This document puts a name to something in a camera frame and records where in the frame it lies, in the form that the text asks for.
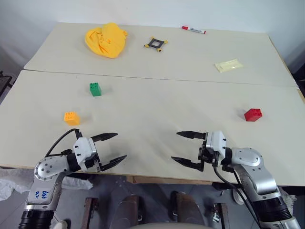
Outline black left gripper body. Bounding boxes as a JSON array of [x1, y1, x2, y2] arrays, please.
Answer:
[[81, 135, 104, 173]]

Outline crumpled yellow cloth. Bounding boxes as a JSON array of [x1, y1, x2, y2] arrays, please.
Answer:
[[84, 22, 129, 60]]

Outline cream plastic packet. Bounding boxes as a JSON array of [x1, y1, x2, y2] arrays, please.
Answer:
[[213, 58, 244, 73]]

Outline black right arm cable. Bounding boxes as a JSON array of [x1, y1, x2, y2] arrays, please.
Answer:
[[213, 164, 262, 229]]

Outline red whiteboard marker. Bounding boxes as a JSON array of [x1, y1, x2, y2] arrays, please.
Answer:
[[181, 24, 207, 35]]

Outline black square frame yellow corners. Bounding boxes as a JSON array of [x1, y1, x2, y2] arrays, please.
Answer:
[[143, 36, 169, 54]]

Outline green toy brick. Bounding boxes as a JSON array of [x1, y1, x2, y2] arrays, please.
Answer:
[[89, 82, 103, 97]]

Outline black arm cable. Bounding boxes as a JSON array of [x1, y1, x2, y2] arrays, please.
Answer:
[[213, 164, 262, 229], [44, 128, 83, 158]]

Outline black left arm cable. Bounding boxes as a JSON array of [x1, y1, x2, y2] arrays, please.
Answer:
[[44, 128, 83, 158]]

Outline white shoe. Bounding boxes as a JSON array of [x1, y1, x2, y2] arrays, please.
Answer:
[[55, 219, 71, 229]]

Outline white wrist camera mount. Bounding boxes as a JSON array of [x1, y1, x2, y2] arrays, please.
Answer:
[[72, 137, 98, 168], [205, 130, 227, 160]]

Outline orange toy brick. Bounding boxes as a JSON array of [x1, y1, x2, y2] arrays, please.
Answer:
[[63, 111, 81, 127]]

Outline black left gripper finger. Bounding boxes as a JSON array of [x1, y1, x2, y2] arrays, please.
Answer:
[[91, 132, 119, 143], [101, 154, 128, 172]]

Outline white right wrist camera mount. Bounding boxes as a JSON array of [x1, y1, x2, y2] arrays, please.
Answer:
[[205, 130, 227, 160]]

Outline crumpled white plastic bag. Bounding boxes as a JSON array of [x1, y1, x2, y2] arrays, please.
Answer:
[[0, 167, 93, 201]]

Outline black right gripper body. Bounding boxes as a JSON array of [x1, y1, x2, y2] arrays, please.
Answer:
[[197, 140, 222, 167]]

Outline rusty metal frame bar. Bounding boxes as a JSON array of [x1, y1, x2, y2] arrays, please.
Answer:
[[213, 202, 231, 229], [81, 197, 100, 229]]

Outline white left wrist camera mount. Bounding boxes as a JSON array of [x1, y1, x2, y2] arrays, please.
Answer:
[[72, 137, 98, 168]]

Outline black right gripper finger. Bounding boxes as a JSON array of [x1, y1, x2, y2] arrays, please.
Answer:
[[176, 130, 208, 141], [171, 156, 204, 172]]

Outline dark furniture piece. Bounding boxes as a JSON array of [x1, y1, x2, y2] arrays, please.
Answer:
[[291, 44, 305, 93], [0, 71, 13, 99]]

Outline red toy brick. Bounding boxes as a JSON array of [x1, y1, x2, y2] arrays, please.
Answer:
[[244, 107, 264, 123]]

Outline dark brown rounded shape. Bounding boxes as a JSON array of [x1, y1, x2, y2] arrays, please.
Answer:
[[113, 194, 142, 228], [170, 190, 207, 226]]

